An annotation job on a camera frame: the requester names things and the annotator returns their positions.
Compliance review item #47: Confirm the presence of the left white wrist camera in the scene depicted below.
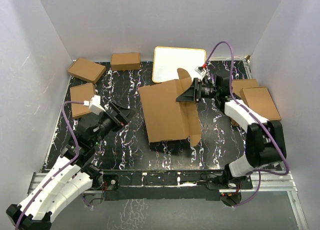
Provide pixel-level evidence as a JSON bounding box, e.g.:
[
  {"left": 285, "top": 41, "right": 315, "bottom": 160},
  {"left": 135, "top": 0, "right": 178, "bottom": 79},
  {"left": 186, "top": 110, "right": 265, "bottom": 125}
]
[{"left": 83, "top": 95, "right": 106, "bottom": 115}]

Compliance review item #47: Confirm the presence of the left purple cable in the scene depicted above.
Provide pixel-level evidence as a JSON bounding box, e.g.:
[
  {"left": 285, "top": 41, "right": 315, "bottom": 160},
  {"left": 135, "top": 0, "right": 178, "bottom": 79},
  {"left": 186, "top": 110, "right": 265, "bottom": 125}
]
[{"left": 13, "top": 101, "right": 87, "bottom": 230}]

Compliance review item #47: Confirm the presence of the white board with yellow frame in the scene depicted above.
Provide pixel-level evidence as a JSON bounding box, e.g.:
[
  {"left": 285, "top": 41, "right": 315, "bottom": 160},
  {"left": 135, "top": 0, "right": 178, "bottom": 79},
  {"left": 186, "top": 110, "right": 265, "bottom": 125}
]
[{"left": 152, "top": 46, "right": 206, "bottom": 83}]

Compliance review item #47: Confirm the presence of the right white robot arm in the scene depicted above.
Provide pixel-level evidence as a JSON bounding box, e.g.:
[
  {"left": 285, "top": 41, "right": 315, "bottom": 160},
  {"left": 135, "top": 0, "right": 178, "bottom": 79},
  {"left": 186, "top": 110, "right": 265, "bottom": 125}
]
[{"left": 176, "top": 76, "right": 287, "bottom": 188}]

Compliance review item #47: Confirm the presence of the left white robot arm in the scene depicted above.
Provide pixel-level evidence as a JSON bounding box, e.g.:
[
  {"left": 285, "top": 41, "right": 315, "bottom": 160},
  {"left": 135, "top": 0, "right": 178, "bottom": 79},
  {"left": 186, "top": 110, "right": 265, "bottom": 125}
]
[{"left": 6, "top": 100, "right": 136, "bottom": 229}]

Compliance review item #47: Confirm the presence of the folded cardboard box back centre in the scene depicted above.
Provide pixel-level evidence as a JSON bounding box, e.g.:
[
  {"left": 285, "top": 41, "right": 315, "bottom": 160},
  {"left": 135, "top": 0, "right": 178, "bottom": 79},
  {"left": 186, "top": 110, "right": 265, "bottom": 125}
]
[{"left": 110, "top": 53, "right": 141, "bottom": 71}]

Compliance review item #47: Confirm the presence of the small folded cardboard box right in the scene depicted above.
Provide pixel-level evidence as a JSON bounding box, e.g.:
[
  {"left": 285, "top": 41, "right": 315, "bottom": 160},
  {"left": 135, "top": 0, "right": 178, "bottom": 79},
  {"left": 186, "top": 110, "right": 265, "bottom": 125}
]
[{"left": 240, "top": 86, "right": 281, "bottom": 121}]

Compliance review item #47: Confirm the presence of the purple cable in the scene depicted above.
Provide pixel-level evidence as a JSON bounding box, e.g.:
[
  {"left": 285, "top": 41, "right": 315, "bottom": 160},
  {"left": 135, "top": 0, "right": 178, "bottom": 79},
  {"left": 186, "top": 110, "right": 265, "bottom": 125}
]
[
  {"left": 13, "top": 101, "right": 87, "bottom": 230},
  {"left": 203, "top": 41, "right": 291, "bottom": 175}
]

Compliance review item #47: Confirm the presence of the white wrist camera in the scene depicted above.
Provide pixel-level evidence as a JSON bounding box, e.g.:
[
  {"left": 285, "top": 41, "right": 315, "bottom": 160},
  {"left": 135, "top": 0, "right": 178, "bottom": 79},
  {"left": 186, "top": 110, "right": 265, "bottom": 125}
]
[
  {"left": 195, "top": 64, "right": 208, "bottom": 80},
  {"left": 83, "top": 95, "right": 106, "bottom": 115}
]

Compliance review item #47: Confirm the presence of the folded cardboard box back left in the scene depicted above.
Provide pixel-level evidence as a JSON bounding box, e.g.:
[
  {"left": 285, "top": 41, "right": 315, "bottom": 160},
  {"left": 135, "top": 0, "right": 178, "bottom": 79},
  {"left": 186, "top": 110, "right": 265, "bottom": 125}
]
[{"left": 67, "top": 58, "right": 106, "bottom": 84}]

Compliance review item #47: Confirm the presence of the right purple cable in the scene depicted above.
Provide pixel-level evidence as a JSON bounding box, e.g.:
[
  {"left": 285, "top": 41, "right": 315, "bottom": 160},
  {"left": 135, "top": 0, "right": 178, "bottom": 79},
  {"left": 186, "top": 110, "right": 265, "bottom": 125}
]
[{"left": 203, "top": 41, "right": 291, "bottom": 175}]

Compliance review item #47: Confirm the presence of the large cardboard box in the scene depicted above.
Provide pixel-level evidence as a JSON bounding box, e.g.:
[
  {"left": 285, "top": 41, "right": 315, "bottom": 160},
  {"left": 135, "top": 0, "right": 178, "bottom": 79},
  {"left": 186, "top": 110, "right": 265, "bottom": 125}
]
[
  {"left": 139, "top": 68, "right": 202, "bottom": 146},
  {"left": 232, "top": 79, "right": 260, "bottom": 113}
]

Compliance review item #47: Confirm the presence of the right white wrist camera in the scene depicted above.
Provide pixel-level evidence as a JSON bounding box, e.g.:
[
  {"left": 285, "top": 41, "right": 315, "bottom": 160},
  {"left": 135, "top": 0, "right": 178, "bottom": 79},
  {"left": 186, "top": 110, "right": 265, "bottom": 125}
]
[{"left": 195, "top": 64, "right": 208, "bottom": 80}]

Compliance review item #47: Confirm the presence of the black base bar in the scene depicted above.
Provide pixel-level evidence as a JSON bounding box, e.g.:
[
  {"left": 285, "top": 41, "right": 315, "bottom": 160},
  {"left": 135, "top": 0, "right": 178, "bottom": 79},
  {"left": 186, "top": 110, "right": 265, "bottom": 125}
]
[{"left": 102, "top": 170, "right": 253, "bottom": 201}]

